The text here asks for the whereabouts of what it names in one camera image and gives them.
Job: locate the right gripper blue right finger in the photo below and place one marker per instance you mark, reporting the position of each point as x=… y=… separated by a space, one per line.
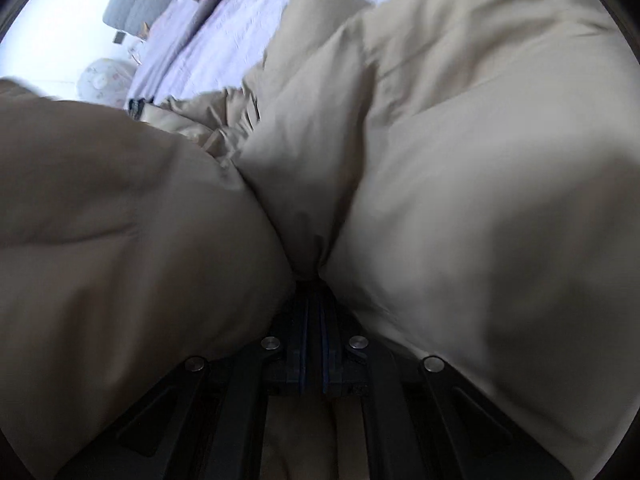
x=333 y=370

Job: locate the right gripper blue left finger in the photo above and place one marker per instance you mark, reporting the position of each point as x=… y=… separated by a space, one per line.
x=295 y=378

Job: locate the beige puffer jacket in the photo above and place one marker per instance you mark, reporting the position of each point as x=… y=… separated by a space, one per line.
x=464 y=172

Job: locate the folded blue jeans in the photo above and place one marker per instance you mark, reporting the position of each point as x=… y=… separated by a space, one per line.
x=135 y=108

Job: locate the purple bed blanket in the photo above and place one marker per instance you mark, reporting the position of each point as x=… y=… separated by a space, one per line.
x=210 y=35

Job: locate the white patterned plush bag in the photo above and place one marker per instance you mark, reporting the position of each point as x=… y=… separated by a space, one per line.
x=106 y=82

